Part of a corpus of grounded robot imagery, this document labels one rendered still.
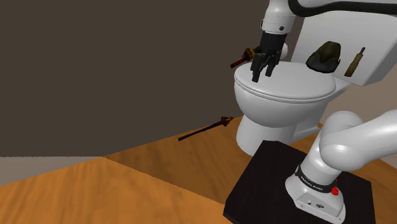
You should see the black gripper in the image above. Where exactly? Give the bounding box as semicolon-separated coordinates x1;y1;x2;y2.
250;31;288;83

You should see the red and gold plunger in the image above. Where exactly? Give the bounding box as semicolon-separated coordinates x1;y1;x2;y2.
230;46;261;69

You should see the white toilet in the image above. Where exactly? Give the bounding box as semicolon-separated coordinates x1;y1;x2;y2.
233;6;397;157

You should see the olive stick with red tip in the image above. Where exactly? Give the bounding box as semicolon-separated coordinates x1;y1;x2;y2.
344;46;366;78

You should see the dark robot stand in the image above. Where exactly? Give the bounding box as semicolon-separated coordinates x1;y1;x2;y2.
223;140;373;224

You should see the dark long-handled brush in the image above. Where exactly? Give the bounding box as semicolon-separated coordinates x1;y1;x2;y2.
178;116;234;142

